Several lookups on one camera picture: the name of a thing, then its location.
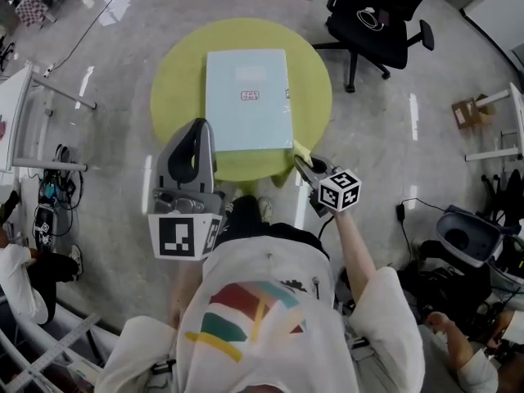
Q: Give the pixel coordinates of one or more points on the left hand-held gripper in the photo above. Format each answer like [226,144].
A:
[176,236]

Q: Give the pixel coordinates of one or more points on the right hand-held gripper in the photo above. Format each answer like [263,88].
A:
[340,192]

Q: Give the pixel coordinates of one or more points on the yellow cloth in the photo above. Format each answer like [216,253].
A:
[301,150]

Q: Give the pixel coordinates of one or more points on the light blue package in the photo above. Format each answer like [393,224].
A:
[245,117]

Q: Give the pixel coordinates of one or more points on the person's left forearm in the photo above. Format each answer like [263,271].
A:
[184,293]

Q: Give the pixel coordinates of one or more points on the person's right forearm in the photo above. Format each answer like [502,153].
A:
[356,256]

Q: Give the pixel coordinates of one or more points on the table with patterned marker top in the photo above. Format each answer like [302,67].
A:
[37,4]

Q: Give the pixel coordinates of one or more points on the person's left shoe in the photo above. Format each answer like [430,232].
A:
[236,201]

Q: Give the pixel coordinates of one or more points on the person's shoe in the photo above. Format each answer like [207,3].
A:
[236,201]
[265,210]

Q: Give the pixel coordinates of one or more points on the person's right shoe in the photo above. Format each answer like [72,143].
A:
[265,210]

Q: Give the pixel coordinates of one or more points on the person's black trousers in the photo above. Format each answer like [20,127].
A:
[278,231]

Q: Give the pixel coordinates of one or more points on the round yellow-green table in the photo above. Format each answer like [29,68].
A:
[180,76]

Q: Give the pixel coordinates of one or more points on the black office chair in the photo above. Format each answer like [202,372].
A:
[368,43]

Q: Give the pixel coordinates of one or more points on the brown cardboard box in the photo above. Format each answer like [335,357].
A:
[471,113]

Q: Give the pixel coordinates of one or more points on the white power strip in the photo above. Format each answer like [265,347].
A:
[49,70]

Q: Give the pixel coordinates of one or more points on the dark purple phone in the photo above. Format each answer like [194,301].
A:
[384,15]

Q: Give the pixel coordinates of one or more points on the white table with grey legs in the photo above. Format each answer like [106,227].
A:
[20,109]

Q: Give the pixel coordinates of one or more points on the person's white printed t-shirt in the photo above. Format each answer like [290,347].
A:
[262,342]

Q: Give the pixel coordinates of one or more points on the black chair base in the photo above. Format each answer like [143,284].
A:
[503,199]

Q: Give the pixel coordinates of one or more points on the white shelf unit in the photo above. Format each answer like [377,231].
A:
[73,342]

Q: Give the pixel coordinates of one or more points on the white desk panel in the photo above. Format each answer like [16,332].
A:
[495,14]

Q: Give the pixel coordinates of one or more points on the white frame table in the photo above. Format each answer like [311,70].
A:
[513,109]

